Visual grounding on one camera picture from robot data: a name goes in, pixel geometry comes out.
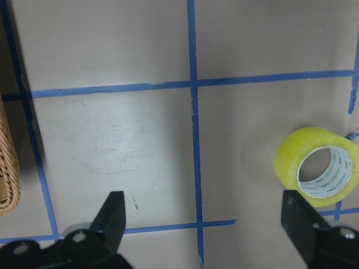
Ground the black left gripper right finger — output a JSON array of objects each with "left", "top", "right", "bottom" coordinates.
[{"left": 280, "top": 190, "right": 332, "bottom": 263}]

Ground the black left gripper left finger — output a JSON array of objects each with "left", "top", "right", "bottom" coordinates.
[{"left": 89, "top": 191, "right": 126, "bottom": 257}]

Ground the yellow tape roll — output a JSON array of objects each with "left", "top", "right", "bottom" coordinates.
[{"left": 274, "top": 127, "right": 358, "bottom": 207}]

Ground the brown wicker basket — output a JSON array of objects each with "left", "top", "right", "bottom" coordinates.
[{"left": 1, "top": 98, "right": 21, "bottom": 215}]

